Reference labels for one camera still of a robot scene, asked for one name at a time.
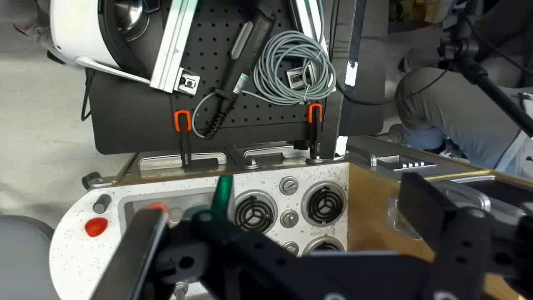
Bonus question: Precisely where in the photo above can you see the person leg grey trousers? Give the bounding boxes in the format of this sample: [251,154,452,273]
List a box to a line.
[394,54,533,171]

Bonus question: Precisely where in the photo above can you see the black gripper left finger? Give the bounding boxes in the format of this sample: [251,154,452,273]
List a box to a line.
[189,173,246,246]

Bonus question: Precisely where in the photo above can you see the black strap white tag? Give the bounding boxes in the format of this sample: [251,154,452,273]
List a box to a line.
[341,0,369,88]

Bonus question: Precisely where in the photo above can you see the black chair caster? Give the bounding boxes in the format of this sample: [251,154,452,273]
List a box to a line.
[79,169,104,191]

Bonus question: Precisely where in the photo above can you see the white speckled toy kitchen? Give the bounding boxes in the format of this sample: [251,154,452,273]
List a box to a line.
[48,159,351,300]

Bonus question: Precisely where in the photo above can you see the aluminium extrusion bar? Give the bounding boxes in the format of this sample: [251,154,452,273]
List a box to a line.
[291,0,329,56]
[148,0,203,96]

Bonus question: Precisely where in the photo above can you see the silver stove knob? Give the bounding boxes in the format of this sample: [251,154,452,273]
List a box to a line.
[281,239,303,256]
[278,208,299,229]
[278,174,299,196]

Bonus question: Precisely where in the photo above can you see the coiled grey cable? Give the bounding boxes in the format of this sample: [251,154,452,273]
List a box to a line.
[251,28,339,108]

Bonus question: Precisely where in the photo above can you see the orange clamp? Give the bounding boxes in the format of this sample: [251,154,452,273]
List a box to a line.
[171,108,194,134]
[304,101,326,124]

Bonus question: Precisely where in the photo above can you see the red fruit toy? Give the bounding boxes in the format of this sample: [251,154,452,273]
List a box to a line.
[83,216,109,238]

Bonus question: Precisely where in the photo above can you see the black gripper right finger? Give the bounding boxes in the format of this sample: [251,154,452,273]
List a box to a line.
[396,171,496,263]

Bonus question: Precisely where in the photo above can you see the black handle tool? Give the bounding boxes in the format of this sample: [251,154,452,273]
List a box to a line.
[189,9,278,141]

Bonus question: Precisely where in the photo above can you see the black tripod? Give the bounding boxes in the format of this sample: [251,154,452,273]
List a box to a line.
[436,0,533,139]

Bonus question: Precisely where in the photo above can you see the black pegboard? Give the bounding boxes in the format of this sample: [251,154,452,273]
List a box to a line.
[88,0,389,156]

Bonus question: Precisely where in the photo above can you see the black spiral stove burner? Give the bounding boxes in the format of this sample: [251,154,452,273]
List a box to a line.
[303,234,349,256]
[231,189,278,233]
[301,181,349,226]

